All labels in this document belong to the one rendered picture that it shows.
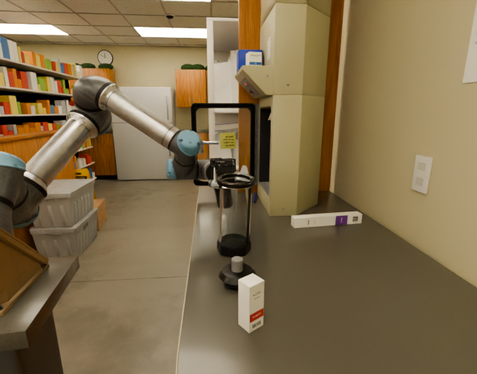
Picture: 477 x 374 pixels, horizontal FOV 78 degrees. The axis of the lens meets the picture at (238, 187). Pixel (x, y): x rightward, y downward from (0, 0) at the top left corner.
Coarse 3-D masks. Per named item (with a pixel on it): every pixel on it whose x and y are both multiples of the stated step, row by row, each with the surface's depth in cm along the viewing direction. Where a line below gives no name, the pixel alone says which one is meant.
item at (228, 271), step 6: (234, 258) 72; (240, 258) 72; (228, 264) 75; (234, 264) 71; (240, 264) 71; (246, 264) 75; (222, 270) 72; (228, 270) 72; (234, 270) 71; (240, 270) 71; (246, 270) 72; (252, 270) 72; (222, 276) 71; (228, 276) 70; (234, 276) 70; (240, 276) 70; (228, 282) 69; (234, 282) 69; (228, 288) 71; (234, 288) 70
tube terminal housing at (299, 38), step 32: (288, 32) 104; (320, 32) 113; (288, 64) 106; (320, 64) 117; (288, 96) 109; (320, 96) 121; (288, 128) 112; (320, 128) 126; (288, 160) 115; (288, 192) 118
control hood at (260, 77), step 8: (240, 72) 113; (248, 72) 106; (256, 72) 106; (264, 72) 106; (272, 72) 107; (240, 80) 128; (248, 80) 114; (256, 80) 107; (264, 80) 107; (272, 80) 107; (256, 88) 114; (264, 88) 108; (272, 88) 108; (256, 96) 129; (264, 96) 123
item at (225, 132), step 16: (208, 112) 140; (224, 112) 140; (240, 112) 140; (208, 128) 142; (224, 128) 142; (240, 128) 142; (208, 144) 144; (224, 144) 143; (240, 144) 143; (240, 160) 145
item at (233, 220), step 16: (224, 176) 85; (240, 176) 87; (224, 192) 81; (240, 192) 80; (224, 208) 82; (240, 208) 81; (224, 224) 84; (240, 224) 83; (224, 240) 86; (240, 240) 85
